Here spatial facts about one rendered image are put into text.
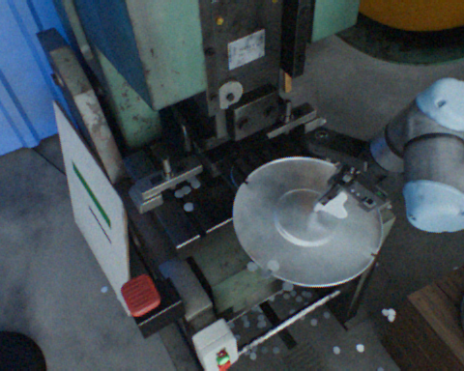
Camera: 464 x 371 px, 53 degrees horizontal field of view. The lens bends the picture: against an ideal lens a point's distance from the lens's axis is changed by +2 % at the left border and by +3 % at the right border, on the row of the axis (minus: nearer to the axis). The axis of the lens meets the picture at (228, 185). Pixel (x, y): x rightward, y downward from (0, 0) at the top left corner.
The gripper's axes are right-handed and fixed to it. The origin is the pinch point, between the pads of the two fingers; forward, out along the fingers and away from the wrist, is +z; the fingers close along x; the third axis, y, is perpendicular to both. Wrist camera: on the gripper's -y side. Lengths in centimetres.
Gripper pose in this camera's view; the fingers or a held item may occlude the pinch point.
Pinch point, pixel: (321, 193)
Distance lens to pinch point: 92.8
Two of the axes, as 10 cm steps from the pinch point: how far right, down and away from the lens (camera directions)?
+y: 8.0, 6.0, -0.3
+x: 5.4, -6.9, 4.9
